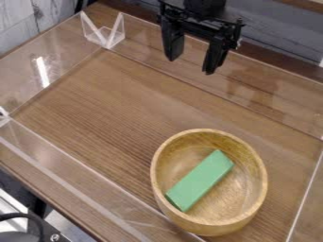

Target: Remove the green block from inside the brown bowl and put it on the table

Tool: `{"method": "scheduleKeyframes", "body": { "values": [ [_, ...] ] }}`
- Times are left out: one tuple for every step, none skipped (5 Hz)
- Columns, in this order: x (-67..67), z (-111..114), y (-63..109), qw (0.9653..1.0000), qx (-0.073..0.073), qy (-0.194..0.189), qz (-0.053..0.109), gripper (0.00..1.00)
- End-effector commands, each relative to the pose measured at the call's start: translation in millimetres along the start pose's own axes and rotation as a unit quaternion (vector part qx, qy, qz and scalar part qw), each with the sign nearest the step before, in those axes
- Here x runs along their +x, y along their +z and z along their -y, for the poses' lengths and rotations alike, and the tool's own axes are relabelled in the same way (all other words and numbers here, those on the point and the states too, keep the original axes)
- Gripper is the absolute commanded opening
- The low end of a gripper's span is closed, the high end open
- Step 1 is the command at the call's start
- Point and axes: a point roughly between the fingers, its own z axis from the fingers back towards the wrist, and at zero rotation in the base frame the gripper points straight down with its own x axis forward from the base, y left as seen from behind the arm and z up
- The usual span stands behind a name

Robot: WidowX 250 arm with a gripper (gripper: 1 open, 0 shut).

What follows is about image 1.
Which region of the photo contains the brown wooden bowl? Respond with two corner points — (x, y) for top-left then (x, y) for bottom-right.
(149, 129), (268, 236)

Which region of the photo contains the black cable bottom left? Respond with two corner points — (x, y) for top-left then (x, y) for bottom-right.
(0, 212), (48, 242)

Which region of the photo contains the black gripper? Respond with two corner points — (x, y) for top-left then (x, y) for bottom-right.
(157, 0), (244, 75)

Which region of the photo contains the green rectangular block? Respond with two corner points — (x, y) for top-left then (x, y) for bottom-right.
(164, 149), (235, 213)

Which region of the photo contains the clear acrylic corner bracket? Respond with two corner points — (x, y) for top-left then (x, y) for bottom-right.
(80, 12), (125, 49)

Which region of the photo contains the clear acrylic front wall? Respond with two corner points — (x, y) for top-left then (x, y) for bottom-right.
(0, 117), (205, 242)

